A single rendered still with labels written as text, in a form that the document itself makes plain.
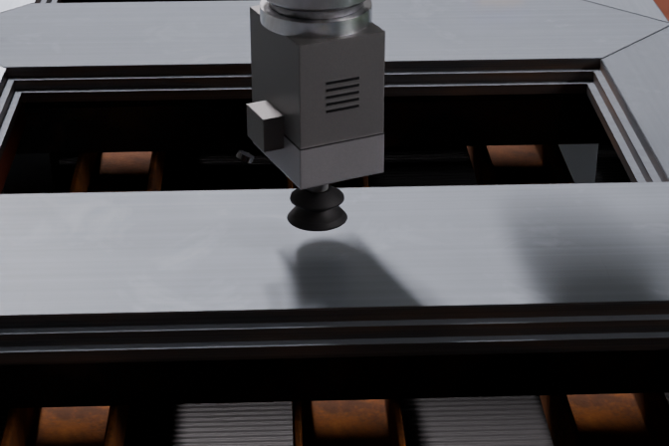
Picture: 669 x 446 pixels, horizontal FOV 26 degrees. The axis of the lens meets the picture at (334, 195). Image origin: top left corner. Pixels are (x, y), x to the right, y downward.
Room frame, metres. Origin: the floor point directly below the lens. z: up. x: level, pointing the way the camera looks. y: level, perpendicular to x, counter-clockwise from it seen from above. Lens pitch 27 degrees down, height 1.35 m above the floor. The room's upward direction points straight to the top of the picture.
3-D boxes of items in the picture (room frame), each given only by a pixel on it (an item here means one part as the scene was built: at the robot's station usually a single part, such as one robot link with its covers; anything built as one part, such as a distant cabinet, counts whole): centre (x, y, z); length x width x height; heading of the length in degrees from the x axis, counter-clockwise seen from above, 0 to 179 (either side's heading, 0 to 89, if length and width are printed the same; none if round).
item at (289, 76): (0.92, 0.02, 0.97); 0.10 x 0.09 x 0.16; 115
